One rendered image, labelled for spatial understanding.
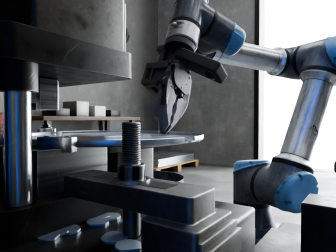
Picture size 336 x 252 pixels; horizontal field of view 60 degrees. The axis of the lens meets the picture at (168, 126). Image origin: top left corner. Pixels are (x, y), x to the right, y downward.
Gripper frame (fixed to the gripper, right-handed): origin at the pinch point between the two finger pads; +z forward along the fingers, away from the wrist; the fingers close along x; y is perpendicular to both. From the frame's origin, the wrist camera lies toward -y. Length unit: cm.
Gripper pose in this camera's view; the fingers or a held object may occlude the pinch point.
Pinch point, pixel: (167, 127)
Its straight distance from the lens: 57.8
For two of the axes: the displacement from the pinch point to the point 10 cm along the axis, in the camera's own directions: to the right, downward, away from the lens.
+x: -4.9, -4.0, -7.7
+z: -2.3, 9.1, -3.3
